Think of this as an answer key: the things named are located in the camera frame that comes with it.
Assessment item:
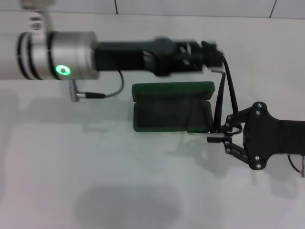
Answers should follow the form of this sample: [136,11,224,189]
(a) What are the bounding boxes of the black glasses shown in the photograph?
[185,40,243,138]

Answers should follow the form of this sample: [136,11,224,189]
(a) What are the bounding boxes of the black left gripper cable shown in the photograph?
[70,70,125,103]

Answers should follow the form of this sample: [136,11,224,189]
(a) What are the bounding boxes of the green glasses case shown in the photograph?
[131,81,216,134]

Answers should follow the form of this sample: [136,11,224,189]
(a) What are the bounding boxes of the silver camera mount bracket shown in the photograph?
[22,0,52,37]

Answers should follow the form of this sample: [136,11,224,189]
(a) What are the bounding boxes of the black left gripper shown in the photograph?
[94,35,203,77]

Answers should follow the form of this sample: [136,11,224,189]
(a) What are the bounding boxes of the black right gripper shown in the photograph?
[206,101,305,171]

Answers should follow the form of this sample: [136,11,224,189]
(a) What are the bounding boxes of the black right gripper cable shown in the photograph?
[287,154,305,178]

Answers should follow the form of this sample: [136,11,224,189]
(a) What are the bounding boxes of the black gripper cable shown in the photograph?
[287,154,305,178]
[70,70,125,103]

